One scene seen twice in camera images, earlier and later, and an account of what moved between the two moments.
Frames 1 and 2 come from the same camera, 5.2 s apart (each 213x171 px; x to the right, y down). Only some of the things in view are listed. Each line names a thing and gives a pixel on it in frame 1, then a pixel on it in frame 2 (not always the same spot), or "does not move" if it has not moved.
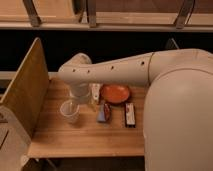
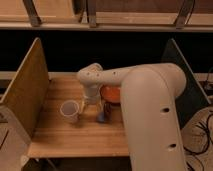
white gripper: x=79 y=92 to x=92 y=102
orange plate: x=115 y=93 does not move
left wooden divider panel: x=27 y=91 does not move
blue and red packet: x=103 y=112 does not move
